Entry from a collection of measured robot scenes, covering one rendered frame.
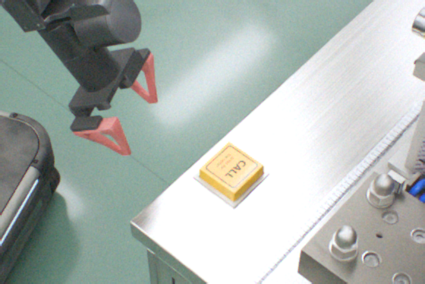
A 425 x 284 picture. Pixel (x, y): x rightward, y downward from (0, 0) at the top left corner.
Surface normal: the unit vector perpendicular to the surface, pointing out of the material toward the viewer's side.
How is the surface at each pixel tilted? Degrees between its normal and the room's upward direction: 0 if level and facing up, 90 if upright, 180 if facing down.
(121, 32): 60
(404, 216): 0
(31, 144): 0
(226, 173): 0
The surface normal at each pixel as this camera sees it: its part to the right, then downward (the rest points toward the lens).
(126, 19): 0.82, -0.07
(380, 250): 0.00, -0.61
